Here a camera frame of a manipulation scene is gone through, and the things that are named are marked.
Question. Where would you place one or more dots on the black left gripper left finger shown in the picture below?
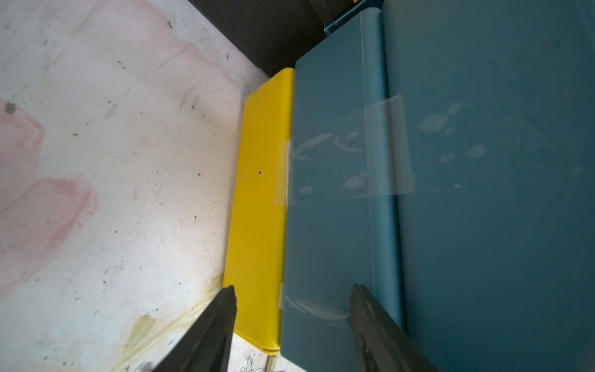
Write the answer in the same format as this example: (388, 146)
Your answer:
(207, 344)

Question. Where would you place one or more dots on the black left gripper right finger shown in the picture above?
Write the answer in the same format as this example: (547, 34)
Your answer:
(380, 344)

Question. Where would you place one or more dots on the teal drawer cabinet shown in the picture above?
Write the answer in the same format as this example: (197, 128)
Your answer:
(442, 156)

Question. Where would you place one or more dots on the yellow bottom drawer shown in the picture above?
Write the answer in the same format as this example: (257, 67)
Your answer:
(257, 231)

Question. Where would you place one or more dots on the yellow black toolbox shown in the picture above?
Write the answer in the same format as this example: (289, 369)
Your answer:
(273, 35)

